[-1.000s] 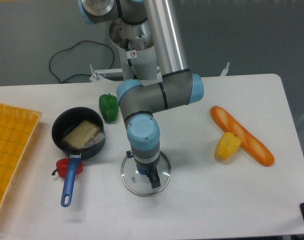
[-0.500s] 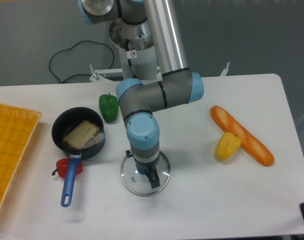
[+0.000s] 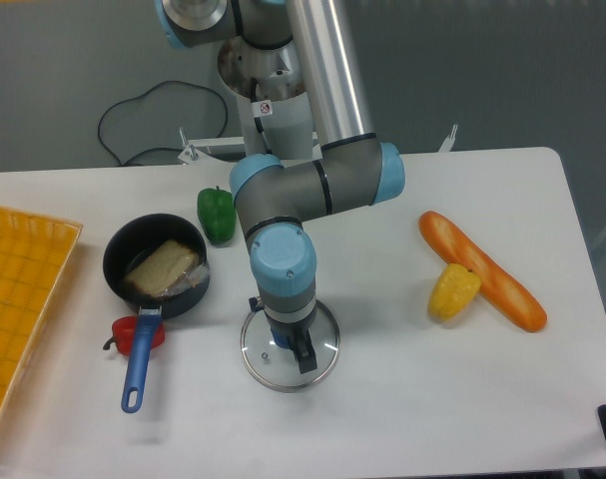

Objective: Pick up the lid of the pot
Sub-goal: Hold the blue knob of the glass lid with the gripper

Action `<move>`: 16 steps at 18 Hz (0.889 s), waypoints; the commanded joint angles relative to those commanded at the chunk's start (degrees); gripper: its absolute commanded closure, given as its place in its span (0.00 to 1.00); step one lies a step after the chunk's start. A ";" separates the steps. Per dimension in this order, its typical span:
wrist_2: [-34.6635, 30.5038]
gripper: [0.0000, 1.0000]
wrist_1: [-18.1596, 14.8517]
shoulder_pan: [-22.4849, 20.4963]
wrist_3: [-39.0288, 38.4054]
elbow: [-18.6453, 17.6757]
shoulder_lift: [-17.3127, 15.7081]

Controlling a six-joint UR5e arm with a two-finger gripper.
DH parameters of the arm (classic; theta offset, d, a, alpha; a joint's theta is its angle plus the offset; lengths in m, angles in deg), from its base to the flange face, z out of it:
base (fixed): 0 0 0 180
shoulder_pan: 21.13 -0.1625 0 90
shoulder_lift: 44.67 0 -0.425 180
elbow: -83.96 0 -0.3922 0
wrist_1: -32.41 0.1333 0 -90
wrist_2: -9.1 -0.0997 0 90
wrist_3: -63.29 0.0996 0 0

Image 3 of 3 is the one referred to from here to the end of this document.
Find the bread slice in pot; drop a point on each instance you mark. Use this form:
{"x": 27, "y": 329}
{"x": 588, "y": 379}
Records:
{"x": 160, "y": 268}

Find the orange baguette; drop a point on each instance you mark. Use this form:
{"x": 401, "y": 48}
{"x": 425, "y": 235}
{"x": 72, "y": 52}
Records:
{"x": 498, "y": 287}

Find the yellow woven basket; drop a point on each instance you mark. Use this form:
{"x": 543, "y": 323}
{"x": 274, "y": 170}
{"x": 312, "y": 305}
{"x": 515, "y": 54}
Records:
{"x": 34, "y": 252}

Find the glass pot lid blue knob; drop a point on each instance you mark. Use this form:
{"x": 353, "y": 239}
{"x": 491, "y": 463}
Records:
{"x": 274, "y": 366}

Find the yellow bell pepper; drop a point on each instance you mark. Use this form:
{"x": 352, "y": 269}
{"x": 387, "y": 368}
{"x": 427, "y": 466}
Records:
{"x": 454, "y": 290}

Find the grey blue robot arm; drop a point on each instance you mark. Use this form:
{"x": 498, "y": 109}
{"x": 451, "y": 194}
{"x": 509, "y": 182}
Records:
{"x": 350, "y": 167}

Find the clear plastic wrap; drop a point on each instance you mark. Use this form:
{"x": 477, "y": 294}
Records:
{"x": 194, "y": 275}

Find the red bell pepper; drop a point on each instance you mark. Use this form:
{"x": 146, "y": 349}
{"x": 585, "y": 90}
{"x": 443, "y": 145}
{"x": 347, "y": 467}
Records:
{"x": 123, "y": 330}

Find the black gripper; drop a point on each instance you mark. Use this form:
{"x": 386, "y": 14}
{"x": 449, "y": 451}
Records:
{"x": 291, "y": 329}

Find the green bell pepper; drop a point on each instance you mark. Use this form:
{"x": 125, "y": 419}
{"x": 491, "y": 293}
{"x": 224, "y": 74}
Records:
{"x": 217, "y": 214}

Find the black saucepan blue handle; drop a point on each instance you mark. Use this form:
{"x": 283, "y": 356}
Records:
{"x": 127, "y": 248}

